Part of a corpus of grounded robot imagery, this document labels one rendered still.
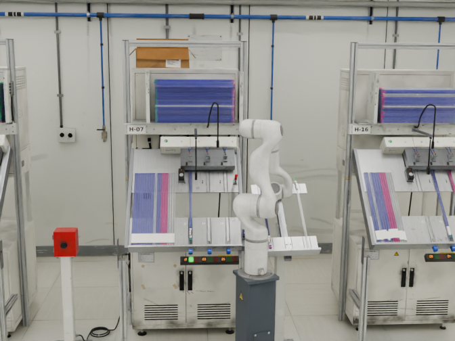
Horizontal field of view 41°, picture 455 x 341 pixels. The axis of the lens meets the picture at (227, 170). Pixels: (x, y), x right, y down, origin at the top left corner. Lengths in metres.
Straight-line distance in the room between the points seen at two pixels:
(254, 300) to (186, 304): 0.94
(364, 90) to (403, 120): 0.34
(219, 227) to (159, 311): 0.76
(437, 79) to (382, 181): 0.83
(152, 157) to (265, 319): 1.31
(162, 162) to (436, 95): 1.81
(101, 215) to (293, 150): 1.81
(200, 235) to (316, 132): 2.21
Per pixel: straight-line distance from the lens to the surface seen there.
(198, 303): 4.07
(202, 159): 3.86
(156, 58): 4.22
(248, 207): 3.10
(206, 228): 3.67
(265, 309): 3.26
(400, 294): 4.28
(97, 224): 5.66
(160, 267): 3.98
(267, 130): 3.06
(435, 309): 4.42
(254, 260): 3.17
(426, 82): 4.37
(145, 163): 3.92
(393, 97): 4.10
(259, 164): 3.08
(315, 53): 5.49
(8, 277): 4.16
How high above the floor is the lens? 1.84
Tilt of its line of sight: 11 degrees down
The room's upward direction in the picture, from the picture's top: straight up
